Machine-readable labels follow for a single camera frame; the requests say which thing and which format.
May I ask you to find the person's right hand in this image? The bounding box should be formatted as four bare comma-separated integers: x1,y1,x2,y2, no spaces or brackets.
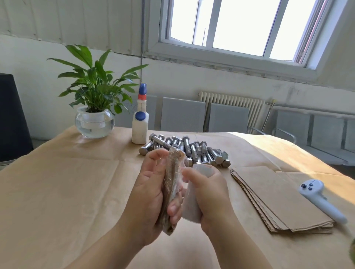
168,164,236,236

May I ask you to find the person's left hand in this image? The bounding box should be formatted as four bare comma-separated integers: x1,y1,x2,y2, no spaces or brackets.
119,149,186,247

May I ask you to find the white cling film roll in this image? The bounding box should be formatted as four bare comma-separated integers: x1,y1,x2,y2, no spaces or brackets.
181,163,217,224

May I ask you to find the pile of steel bolts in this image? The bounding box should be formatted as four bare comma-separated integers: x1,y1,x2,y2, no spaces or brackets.
139,133,231,168

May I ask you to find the stack of brown paper sheets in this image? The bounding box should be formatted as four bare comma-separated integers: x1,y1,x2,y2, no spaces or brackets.
230,166,336,234

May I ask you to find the white glue bottle blue cap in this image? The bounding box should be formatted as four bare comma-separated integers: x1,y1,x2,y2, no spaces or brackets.
132,83,149,145

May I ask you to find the grey chair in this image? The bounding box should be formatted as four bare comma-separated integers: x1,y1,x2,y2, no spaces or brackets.
274,108,328,156
160,97,207,133
208,103,251,134
114,94,159,131
324,116,355,167

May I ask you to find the large brown paper table cover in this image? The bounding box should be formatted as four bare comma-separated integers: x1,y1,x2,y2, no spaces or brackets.
0,126,355,269

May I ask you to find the round glass vase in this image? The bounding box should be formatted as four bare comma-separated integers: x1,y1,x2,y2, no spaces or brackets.
75,107,115,139

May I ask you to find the white radiator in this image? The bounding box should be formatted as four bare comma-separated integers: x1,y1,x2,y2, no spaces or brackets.
197,91,266,133

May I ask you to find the white handheld controller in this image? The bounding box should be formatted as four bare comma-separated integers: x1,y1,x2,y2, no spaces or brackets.
298,179,348,225

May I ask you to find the green leafy plant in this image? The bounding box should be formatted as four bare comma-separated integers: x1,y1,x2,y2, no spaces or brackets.
47,45,149,114

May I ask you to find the black trash bin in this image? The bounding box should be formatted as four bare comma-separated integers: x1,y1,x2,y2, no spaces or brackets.
0,73,34,164

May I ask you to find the white framed window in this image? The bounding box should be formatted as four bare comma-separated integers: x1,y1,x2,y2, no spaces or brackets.
145,0,355,84

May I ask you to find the white vertical blind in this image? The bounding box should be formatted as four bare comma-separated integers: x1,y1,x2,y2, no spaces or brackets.
0,0,151,56

